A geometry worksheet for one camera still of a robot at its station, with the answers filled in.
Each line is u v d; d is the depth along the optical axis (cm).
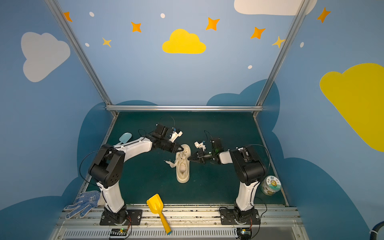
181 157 88
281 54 86
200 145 90
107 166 50
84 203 78
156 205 78
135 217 75
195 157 86
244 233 73
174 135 86
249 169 50
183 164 86
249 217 69
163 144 81
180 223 73
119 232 73
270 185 77
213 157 78
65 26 74
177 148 89
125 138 105
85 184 90
